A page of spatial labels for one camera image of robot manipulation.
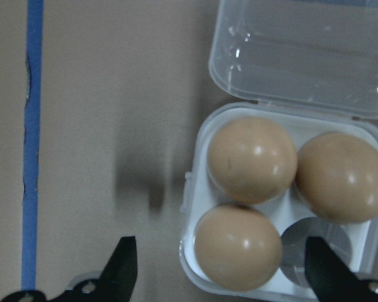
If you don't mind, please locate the brown egg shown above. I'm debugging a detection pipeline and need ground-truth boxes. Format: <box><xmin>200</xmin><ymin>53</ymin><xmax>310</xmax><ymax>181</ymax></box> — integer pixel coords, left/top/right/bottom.
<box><xmin>207</xmin><ymin>116</ymin><xmax>299</xmax><ymax>205</ymax></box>
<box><xmin>294</xmin><ymin>131</ymin><xmax>378</xmax><ymax>225</ymax></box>
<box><xmin>193</xmin><ymin>203</ymin><xmax>284</xmax><ymax>292</ymax></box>

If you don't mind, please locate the clear plastic egg carton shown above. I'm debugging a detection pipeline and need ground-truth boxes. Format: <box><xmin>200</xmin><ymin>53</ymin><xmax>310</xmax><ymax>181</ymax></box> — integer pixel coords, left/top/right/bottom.
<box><xmin>178</xmin><ymin>0</ymin><xmax>378</xmax><ymax>302</ymax></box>

